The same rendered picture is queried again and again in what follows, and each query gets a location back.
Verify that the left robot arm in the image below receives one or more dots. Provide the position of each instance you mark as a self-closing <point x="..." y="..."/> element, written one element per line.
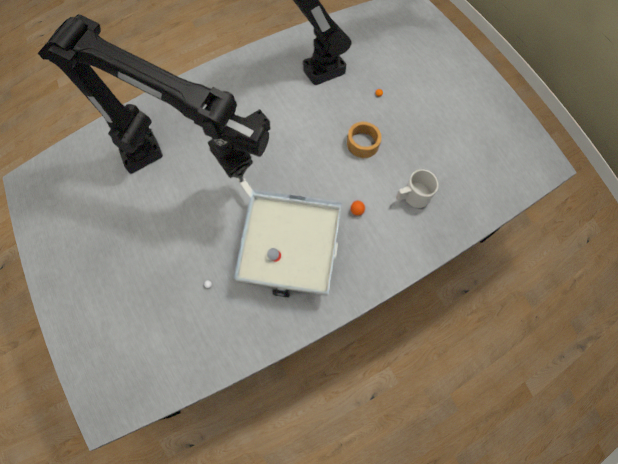
<point x="324" y="64"/>

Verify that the white mug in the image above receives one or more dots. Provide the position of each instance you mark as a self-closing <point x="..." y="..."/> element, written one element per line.
<point x="424" y="182"/>

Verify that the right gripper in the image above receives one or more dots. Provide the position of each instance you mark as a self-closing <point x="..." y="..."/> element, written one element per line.
<point x="228" y="162"/>

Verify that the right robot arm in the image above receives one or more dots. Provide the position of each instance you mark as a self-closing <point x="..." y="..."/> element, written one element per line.
<point x="127" y="127"/>

